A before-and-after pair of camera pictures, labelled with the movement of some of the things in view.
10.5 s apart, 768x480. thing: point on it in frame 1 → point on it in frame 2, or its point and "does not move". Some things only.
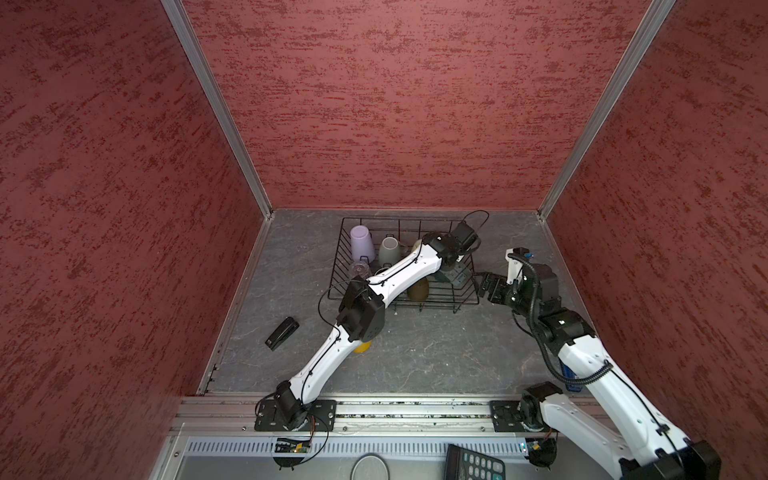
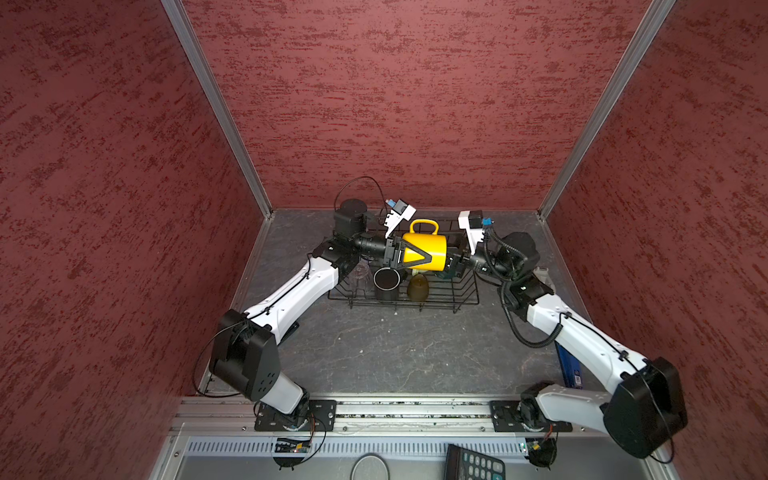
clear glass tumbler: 360,268 does not move
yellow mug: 363,347 → 433,244
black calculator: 462,464 does not move
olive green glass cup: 419,291 does not move
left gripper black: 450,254 → 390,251
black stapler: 284,330 does not move
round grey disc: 369,466 does not move
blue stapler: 568,372 does not move
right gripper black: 498,282 → 457,258
